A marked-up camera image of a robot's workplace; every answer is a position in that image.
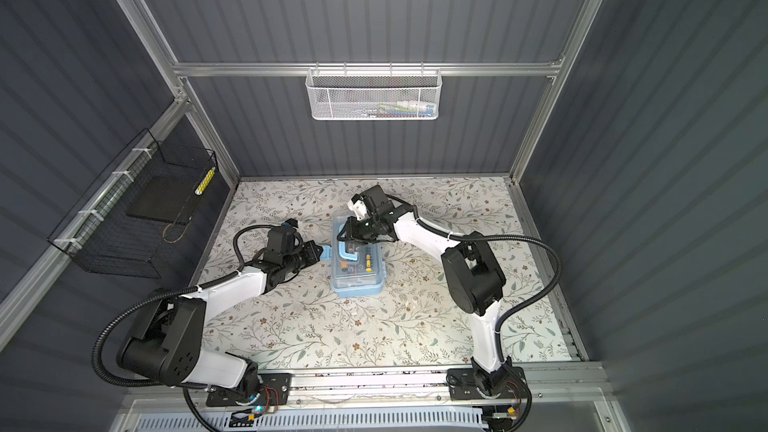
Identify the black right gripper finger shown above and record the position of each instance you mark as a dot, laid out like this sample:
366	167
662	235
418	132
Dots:
350	224
344	236

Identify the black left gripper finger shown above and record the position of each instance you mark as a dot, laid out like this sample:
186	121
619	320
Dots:
312	256
312	246

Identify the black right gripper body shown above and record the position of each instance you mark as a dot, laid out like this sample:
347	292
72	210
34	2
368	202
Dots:
368	230

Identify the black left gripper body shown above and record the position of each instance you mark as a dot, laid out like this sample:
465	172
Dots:
294	263

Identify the blue plastic tool box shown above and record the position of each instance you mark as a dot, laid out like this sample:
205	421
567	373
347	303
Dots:
348	278

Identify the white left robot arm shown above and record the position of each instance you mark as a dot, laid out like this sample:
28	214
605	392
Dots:
165	342

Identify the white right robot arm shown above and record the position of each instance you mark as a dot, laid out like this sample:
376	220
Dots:
473	275

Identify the yellow marker in basket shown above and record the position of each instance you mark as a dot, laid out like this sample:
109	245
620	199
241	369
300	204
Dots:
205	181

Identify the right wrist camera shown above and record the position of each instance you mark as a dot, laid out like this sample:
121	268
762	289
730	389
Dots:
358	207

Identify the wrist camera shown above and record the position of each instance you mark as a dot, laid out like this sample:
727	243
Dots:
358	207
292	223

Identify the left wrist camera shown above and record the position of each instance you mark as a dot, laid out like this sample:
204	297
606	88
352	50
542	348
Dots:
292	223

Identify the white wire mesh basket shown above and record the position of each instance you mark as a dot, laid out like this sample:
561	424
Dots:
367	97

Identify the black wire basket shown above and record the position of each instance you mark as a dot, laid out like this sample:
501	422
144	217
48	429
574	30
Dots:
140	222

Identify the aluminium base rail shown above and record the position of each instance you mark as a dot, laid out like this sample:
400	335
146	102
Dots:
550	396

